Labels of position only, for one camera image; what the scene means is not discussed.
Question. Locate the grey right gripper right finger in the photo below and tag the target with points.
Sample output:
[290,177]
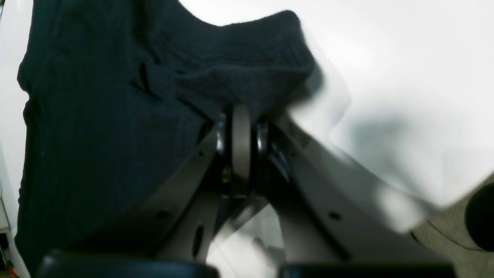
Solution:
[322,229]

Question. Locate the black T-shirt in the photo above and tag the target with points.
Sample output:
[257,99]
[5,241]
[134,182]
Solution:
[120,92]

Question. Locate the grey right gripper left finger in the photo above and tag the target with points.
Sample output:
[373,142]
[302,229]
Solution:
[177,222]

